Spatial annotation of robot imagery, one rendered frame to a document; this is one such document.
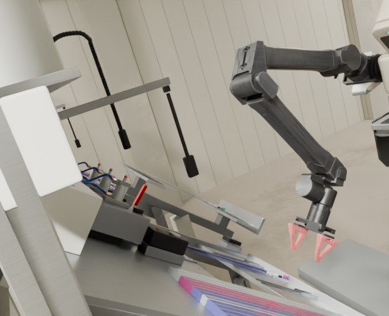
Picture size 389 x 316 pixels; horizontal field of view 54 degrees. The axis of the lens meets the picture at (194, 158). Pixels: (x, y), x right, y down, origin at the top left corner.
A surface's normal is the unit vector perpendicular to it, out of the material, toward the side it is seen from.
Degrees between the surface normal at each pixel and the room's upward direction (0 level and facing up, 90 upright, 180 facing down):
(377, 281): 0
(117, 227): 90
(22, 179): 90
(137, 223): 90
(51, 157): 90
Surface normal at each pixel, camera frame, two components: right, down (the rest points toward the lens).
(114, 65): 0.40, 0.11
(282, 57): 0.57, 0.01
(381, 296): -0.29, -0.93
